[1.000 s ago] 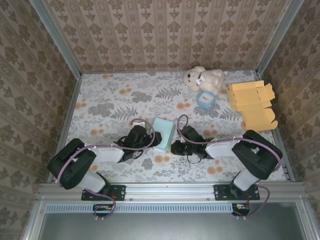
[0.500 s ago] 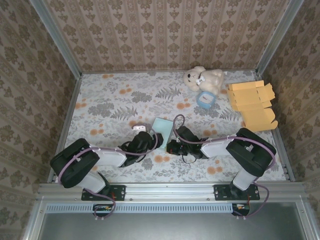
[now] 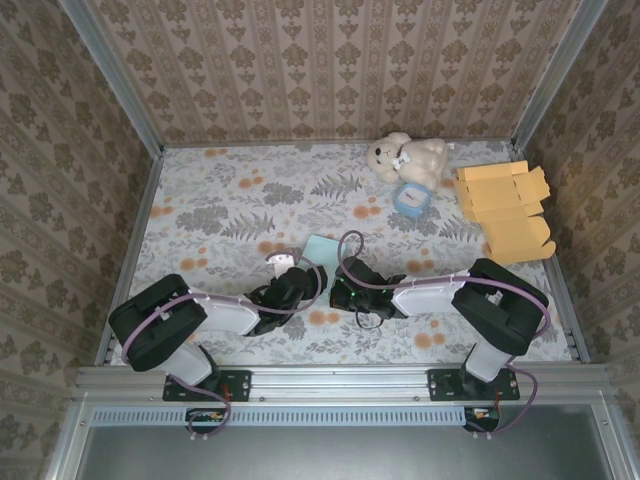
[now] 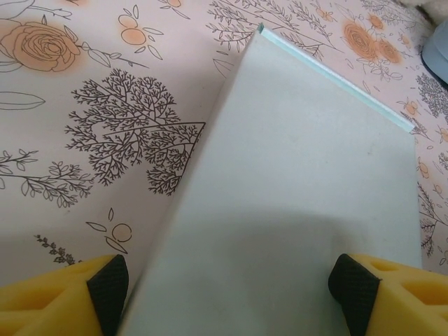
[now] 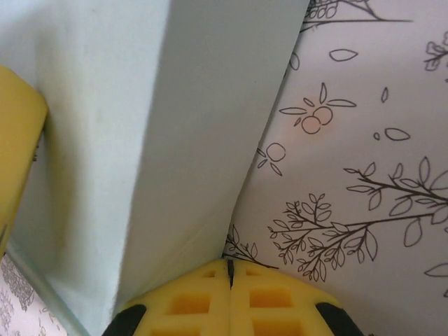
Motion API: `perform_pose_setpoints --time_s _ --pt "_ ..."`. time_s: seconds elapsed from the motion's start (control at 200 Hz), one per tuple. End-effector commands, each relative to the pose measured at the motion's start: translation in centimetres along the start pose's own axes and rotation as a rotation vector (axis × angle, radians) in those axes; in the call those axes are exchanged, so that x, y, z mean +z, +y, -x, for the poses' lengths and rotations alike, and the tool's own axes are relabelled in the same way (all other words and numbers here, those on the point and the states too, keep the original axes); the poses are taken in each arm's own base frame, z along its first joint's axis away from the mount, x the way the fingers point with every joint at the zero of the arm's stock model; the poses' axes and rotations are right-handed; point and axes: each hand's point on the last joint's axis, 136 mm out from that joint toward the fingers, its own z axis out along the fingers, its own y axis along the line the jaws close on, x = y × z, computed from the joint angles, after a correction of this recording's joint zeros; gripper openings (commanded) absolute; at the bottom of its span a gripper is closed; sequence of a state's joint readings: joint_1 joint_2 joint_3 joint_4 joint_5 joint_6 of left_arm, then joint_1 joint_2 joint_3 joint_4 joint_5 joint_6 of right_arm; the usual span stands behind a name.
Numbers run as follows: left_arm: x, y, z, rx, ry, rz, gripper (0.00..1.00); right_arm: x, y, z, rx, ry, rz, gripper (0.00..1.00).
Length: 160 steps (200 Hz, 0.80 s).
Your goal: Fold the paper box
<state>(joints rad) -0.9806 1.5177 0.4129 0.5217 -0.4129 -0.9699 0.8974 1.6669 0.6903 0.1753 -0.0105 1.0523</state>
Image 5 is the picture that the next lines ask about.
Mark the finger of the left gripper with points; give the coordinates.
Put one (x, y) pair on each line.
(17, 140)

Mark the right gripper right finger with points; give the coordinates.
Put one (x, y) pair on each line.
(273, 308)

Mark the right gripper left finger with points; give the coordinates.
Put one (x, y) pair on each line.
(189, 308)

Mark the teal paper box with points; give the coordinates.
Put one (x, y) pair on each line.
(140, 140)

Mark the floral table cover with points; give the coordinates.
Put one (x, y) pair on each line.
(350, 140)

